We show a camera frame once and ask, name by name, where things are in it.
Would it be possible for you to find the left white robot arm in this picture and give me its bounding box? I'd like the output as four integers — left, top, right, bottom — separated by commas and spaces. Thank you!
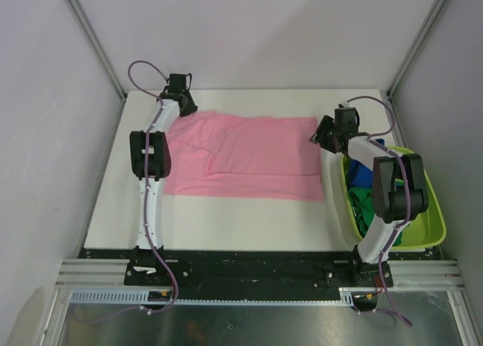
129, 73, 198, 250

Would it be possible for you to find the green t shirt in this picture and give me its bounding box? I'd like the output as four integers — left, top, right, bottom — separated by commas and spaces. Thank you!
346, 186, 405, 247

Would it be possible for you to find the lime green plastic basin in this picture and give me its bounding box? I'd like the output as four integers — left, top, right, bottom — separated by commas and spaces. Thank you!
340, 146, 446, 252

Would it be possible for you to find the right aluminium frame post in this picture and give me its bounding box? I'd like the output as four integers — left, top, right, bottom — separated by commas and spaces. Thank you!
386, 0, 451, 100

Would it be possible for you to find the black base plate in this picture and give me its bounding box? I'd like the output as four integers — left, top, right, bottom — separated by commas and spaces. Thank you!
124, 249, 393, 296

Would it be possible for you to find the blue t shirt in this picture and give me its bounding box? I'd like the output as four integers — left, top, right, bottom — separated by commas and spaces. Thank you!
346, 137, 386, 189

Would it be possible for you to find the aluminium frame post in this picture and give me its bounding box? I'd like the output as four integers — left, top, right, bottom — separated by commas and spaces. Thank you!
64, 0, 127, 100
386, 0, 451, 100

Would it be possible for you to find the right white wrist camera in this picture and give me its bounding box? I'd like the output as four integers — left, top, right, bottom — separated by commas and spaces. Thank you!
338, 102, 350, 109

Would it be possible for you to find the pink t shirt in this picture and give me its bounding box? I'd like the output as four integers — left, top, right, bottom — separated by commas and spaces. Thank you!
164, 111, 324, 202

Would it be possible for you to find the grey slotted cable duct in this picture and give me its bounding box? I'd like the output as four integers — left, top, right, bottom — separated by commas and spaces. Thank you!
70, 288, 378, 306

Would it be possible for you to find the left aluminium frame post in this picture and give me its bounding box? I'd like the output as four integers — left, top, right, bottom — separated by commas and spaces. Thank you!
64, 0, 127, 100

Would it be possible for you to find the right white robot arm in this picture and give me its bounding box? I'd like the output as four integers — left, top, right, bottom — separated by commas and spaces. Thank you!
310, 107, 429, 286

